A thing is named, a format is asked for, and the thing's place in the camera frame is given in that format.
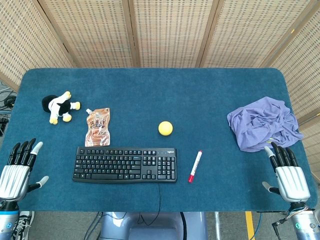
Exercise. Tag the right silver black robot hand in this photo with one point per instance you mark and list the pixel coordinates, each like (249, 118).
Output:
(292, 178)

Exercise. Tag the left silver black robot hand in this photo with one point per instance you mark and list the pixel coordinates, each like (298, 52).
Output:
(13, 175)

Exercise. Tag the black computer keyboard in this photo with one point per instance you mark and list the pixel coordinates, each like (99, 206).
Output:
(125, 165)

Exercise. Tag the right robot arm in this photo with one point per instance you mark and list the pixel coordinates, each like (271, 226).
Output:
(303, 220)

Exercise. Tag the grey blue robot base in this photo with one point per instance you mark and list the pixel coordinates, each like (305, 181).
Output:
(152, 226)

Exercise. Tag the black white sneaker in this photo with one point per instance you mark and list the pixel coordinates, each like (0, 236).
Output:
(22, 225)

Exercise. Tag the crumpled purple cloth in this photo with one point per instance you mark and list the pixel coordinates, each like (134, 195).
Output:
(262, 122)

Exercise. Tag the black white cow plush toy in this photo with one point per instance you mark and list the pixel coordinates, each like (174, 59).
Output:
(60, 106)

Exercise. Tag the brown spouted drink pouch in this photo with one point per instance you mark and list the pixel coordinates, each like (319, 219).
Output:
(98, 128)

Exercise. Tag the red white marker pen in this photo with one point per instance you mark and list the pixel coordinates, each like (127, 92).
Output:
(195, 166)

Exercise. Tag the yellow ball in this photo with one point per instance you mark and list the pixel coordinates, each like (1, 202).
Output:
(165, 128)

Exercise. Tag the blue felt table mat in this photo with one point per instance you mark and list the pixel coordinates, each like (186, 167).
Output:
(160, 100)

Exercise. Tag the woven bamboo folding screen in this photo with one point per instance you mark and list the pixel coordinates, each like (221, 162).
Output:
(160, 32)

